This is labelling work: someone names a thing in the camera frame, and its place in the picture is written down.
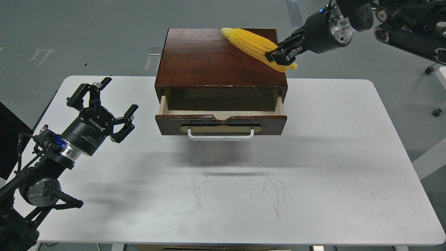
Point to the black chair caster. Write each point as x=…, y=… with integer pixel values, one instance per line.
x=430, y=68

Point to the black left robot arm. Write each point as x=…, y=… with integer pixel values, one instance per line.
x=34, y=191

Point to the wooden drawer with white handle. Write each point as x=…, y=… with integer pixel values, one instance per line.
x=200, y=125

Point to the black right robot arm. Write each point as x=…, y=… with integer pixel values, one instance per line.
x=414, y=26

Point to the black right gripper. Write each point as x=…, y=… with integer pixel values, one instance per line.
x=323, y=31

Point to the dark wooden drawer cabinet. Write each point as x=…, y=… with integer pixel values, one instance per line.
x=203, y=58

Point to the yellow corn cob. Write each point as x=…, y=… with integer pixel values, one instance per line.
x=255, y=46

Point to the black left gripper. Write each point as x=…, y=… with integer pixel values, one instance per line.
x=88, y=131

